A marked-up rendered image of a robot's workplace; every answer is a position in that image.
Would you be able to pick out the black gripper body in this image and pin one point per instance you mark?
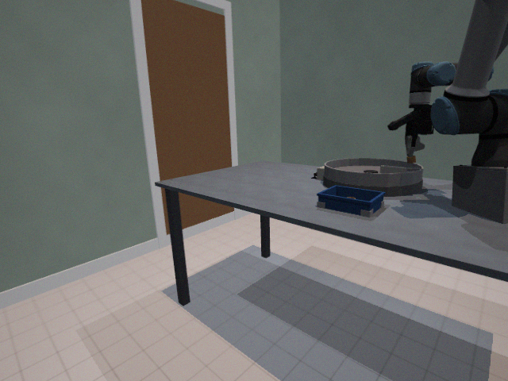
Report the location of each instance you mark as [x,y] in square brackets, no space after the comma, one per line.
[423,123]

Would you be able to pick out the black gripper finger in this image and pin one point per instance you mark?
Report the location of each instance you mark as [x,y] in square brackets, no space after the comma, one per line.
[415,144]
[407,138]

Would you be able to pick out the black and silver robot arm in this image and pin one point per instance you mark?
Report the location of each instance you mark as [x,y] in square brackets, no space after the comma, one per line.
[476,109]

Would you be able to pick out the blue open crate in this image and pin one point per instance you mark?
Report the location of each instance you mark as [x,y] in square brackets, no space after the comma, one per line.
[366,202]

